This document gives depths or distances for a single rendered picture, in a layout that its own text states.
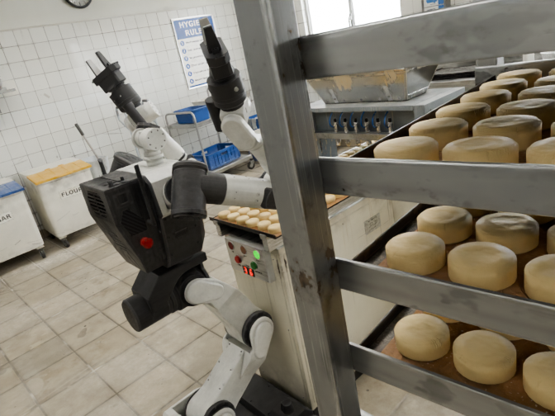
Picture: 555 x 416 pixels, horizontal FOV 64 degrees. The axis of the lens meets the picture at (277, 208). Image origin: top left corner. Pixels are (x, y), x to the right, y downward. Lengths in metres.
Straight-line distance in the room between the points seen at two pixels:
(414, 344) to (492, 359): 0.06
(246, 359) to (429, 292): 1.44
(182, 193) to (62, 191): 3.63
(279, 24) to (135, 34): 5.58
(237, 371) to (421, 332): 1.37
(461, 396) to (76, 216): 4.61
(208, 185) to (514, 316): 0.98
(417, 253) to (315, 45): 0.19
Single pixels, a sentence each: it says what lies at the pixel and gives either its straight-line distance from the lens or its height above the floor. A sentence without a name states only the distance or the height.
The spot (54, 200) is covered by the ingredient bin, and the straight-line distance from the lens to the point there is 4.77.
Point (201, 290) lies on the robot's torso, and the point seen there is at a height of 0.81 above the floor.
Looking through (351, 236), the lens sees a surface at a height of 0.72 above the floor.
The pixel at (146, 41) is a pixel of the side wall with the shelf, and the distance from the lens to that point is 5.94.
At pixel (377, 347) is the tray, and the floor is 1.22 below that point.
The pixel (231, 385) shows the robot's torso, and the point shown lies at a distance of 1.78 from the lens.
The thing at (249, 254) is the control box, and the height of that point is 0.80.
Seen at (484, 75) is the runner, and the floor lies 1.41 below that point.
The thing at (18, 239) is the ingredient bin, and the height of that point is 0.27.
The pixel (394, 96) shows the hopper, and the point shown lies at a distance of 1.99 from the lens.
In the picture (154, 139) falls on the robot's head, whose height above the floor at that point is 1.32.
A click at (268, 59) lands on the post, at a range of 0.32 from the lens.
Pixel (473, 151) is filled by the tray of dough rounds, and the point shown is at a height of 1.42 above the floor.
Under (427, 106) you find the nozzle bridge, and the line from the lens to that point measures 1.85.
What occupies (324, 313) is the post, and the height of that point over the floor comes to 1.30.
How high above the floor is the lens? 1.52
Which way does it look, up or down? 20 degrees down
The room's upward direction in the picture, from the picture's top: 12 degrees counter-clockwise
